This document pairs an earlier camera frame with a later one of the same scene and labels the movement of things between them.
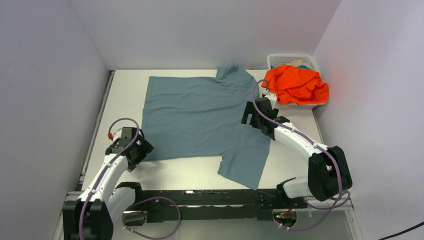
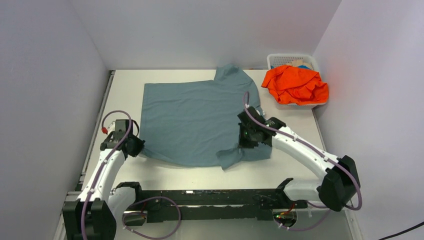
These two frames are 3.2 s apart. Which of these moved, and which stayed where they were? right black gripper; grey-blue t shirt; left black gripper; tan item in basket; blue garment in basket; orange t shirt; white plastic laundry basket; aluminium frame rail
Moved: left black gripper; grey-blue t shirt; right black gripper
Stayed: blue garment in basket; orange t shirt; aluminium frame rail; tan item in basket; white plastic laundry basket
